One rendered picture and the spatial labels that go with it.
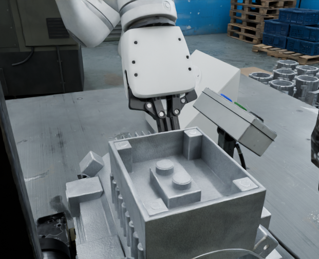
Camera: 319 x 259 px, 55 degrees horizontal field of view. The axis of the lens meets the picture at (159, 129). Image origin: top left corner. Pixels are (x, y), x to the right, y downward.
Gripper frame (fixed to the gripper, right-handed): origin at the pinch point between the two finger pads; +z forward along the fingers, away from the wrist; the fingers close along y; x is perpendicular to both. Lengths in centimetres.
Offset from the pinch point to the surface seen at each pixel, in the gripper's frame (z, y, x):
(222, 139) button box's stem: 3.1, -14.7, -10.9
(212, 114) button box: -1.9, -12.9, -9.7
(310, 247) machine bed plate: 28.1, -29.0, -8.8
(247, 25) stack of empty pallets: -207, -418, -515
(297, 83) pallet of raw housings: -23, -173, -153
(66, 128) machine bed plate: -9, 12, -73
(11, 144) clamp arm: -0.3, 18.0, 25.9
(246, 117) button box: -0.1, -14.8, -1.6
